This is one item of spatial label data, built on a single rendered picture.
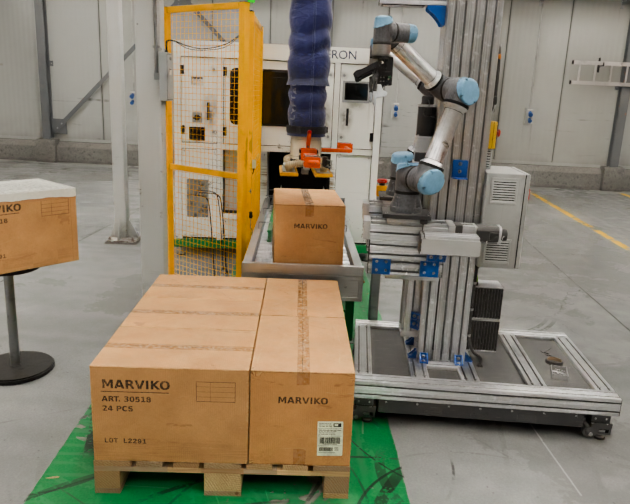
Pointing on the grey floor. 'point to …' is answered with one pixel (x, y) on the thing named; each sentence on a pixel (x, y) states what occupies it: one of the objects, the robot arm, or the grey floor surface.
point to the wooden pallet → (219, 475)
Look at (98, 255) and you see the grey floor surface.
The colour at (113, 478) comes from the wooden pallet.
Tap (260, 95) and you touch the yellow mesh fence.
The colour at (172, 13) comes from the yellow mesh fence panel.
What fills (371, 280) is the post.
